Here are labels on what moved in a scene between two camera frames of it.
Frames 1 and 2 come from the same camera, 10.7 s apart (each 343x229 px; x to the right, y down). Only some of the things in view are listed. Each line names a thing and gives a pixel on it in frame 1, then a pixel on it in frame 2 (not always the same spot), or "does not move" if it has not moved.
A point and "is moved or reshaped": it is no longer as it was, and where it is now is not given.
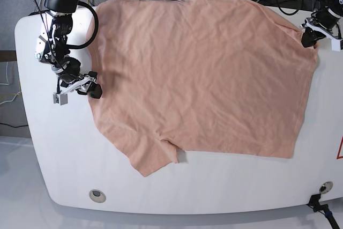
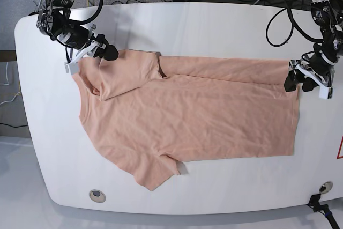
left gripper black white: [72, 80] → [79, 38]
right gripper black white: [325, 21] → [315, 68]
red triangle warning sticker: [340, 149] does not move
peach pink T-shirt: [199, 72] is moved or reshaped
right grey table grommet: [326, 187] does not move
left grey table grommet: [97, 196] does not move
